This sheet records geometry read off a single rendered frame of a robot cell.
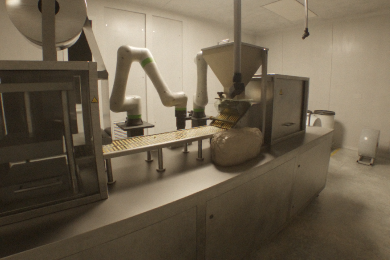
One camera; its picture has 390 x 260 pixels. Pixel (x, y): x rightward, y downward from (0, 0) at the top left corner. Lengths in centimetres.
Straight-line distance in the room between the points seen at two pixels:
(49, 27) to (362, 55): 468
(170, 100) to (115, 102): 44
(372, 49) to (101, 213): 470
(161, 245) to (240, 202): 49
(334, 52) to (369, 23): 80
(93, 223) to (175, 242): 37
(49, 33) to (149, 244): 89
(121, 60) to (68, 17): 62
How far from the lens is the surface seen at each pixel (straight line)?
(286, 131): 180
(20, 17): 92
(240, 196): 112
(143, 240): 85
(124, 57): 142
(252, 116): 144
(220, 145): 106
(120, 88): 149
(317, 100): 489
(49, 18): 88
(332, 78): 480
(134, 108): 162
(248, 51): 132
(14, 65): 77
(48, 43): 86
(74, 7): 93
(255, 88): 158
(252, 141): 120
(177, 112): 144
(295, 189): 180
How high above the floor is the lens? 125
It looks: 8 degrees down
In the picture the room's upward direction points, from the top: straight up
